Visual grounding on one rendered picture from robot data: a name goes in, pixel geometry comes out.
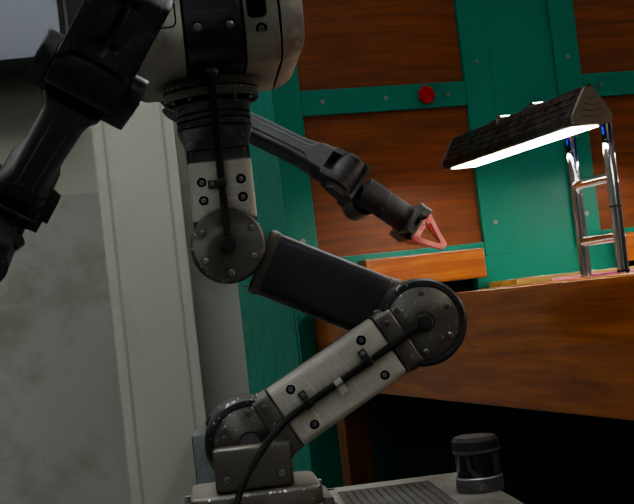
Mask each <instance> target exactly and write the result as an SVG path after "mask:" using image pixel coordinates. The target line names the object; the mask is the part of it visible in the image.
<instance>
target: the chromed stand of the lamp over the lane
mask: <svg viewBox="0 0 634 504"><path fill-rule="evenodd" d="M542 102H544V101H539V102H530V104H529V106H528V107H525V108H523V109H521V112H522V115H523V114H526V113H528V112H530V111H531V109H532V107H533V106H534V105H537V104H539V103H542ZM507 116H509V115H498V116H497V119H496V120H493V121H491V122H489V124H490V127H493V126H495V125H497V124H498V122H499V120H500V119H502V118H504V117H507ZM600 134H601V144H602V150H603V158H604V166H605V174H601V175H597V176H593V177H589V178H585V179H580V171H579V163H578V154H577V146H576V138H575V134H574V135H571V136H568V137H565V138H564V143H565V151H566V159H567V167H568V176H569V184H570V192H571V200H572V208H573V217H574V225H575V233H576V241H577V249H578V258H579V266H580V274H581V278H582V277H592V269H591V261H590V252H589V246H590V245H597V244H603V243H610V242H614V247H615V256H616V264H617V272H618V274H620V273H630V269H629V261H628V253H627V245H626V237H625V228H624V220H623V212H622V204H621V196H620V188H619V180H618V172H617V164H616V156H615V148H614V139H613V131H612V123H611V122H609V123H606V124H604V125H601V126H600ZM605 183H607V191H608V199H609V208H610V215H611V223H612V231H613V232H609V233H603V234H597V235H591V236H587V228H586V220H585V212H584V203H583V195H582V189H585V188H589V187H593V186H597V185H601V184H605Z"/></svg>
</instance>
